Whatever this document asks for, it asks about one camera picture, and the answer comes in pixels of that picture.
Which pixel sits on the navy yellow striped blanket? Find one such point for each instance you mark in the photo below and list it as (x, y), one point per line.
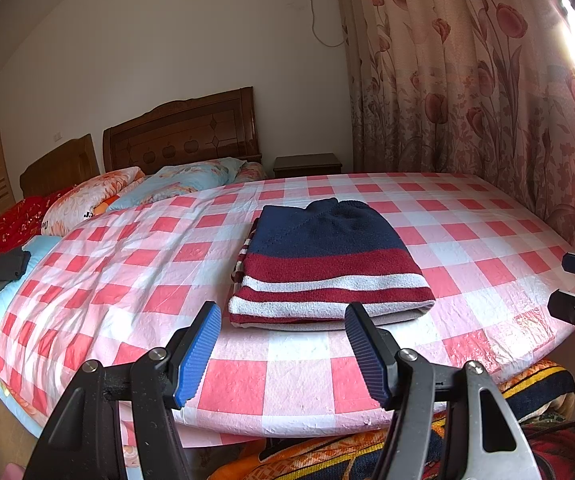
(537, 390)

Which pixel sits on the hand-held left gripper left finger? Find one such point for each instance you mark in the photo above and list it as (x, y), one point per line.
(195, 360)

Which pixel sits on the red patterned blanket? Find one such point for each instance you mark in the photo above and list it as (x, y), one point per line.
(17, 215)

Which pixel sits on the orange floral pillow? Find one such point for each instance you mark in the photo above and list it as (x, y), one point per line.
(87, 200)

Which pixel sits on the small pink floral pillow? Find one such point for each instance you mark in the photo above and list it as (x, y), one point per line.
(252, 171)

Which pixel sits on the pink checkered bed sheet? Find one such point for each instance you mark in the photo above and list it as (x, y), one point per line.
(132, 270)

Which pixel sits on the red floral jacket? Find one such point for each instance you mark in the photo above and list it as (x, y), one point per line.
(567, 455)

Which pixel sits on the light blue floral pillow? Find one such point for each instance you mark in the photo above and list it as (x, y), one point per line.
(187, 177)

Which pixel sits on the red grey striped knit sweater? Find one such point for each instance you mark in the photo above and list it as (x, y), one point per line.
(317, 260)

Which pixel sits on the small wooden headboard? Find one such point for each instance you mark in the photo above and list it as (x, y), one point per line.
(60, 170)

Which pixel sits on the dark cloth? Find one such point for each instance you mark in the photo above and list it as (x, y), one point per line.
(7, 265)

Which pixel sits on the pink floral curtain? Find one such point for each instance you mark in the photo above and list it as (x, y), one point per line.
(467, 85)

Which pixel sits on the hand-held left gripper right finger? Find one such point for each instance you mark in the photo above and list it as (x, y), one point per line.
(367, 360)

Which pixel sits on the large carved wooden headboard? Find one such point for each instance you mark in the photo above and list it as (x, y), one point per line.
(182, 130)

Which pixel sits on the dark wooden nightstand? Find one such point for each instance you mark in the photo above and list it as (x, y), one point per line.
(307, 165)

